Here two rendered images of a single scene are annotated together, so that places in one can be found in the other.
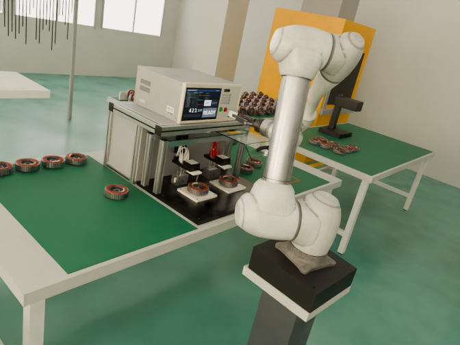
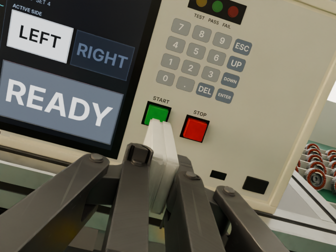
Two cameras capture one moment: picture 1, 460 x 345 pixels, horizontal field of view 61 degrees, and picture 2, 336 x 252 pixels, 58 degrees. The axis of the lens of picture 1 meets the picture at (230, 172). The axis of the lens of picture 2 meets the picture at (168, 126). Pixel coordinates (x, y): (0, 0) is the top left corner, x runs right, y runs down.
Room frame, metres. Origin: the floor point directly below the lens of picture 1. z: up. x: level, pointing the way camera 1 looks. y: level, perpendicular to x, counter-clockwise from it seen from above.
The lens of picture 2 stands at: (1.94, -0.08, 1.25)
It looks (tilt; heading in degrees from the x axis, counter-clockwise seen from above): 16 degrees down; 45
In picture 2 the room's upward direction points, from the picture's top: 18 degrees clockwise
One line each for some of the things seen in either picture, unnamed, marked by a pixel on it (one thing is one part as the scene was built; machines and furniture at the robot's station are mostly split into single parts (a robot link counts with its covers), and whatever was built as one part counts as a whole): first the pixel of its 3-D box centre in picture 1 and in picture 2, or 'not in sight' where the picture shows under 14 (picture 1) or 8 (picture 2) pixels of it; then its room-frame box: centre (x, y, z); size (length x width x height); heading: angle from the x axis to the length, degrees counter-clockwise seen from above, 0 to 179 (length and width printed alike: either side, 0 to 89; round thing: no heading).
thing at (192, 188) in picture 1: (198, 188); not in sight; (1.88, 0.14, 0.80); 0.11 x 0.11 x 0.04
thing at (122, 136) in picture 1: (122, 146); not in sight; (1.96, 0.59, 0.91); 0.28 x 0.03 x 0.32; 53
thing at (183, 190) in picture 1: (197, 192); not in sight; (1.88, 0.14, 0.78); 0.15 x 0.15 x 0.01; 53
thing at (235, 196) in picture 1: (210, 190); not in sight; (1.98, 0.08, 0.76); 0.64 x 0.47 x 0.02; 143
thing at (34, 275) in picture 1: (181, 180); not in sight; (2.12, 0.27, 0.72); 2.20 x 1.01 x 0.05; 143
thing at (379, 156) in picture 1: (346, 176); not in sight; (3.98, -1.21, 0.38); 1.85 x 1.10 x 0.75; 143
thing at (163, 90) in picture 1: (188, 93); (115, 45); (2.18, 0.32, 1.22); 0.44 x 0.39 x 0.20; 143
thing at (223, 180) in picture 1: (228, 181); not in sight; (2.07, 0.00, 0.80); 0.11 x 0.11 x 0.04
